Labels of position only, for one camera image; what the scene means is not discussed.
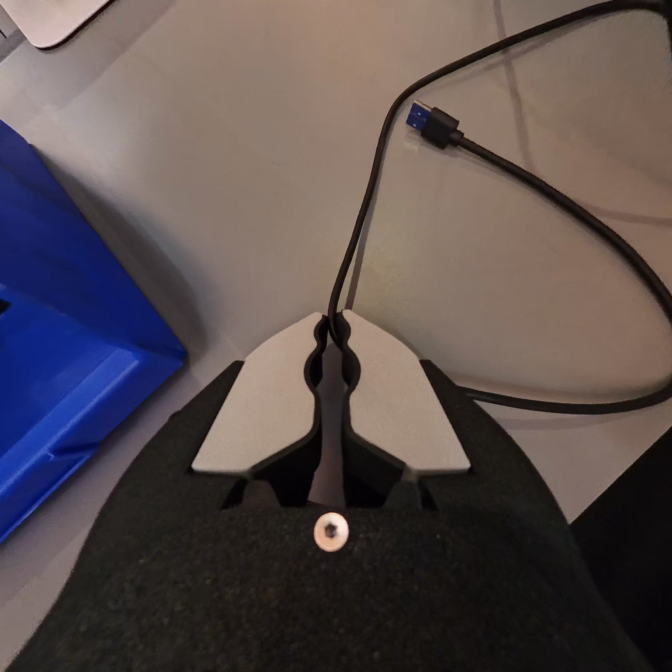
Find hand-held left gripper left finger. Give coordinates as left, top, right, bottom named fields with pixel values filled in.
left=191, top=312, right=323, bottom=478

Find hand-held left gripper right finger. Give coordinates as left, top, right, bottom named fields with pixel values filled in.
left=336, top=309, right=471, bottom=477

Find blue plastic bin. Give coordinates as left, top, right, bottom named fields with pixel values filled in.
left=0, top=120, right=188, bottom=544

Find thick black hub cable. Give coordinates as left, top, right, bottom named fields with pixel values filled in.
left=325, top=0, right=672, bottom=418

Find person's dark trousers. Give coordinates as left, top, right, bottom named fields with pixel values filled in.
left=569, top=430, right=672, bottom=672

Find white folding stand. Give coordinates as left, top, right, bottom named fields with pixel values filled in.
left=0, top=0, right=113, bottom=50

